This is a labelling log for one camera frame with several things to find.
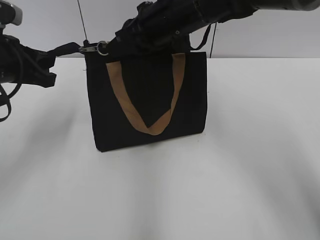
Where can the black canvas tote bag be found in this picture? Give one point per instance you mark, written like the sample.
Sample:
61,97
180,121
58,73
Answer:
111,129

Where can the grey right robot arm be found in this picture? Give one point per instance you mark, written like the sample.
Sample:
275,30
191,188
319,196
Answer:
221,11

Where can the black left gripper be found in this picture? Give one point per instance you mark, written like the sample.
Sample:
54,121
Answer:
25,65

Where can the tan front bag handle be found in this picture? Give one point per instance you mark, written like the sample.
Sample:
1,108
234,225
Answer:
148,89

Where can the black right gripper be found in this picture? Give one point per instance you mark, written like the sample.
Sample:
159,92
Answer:
160,22

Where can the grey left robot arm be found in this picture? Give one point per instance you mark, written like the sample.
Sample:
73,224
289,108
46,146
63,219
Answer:
11,14

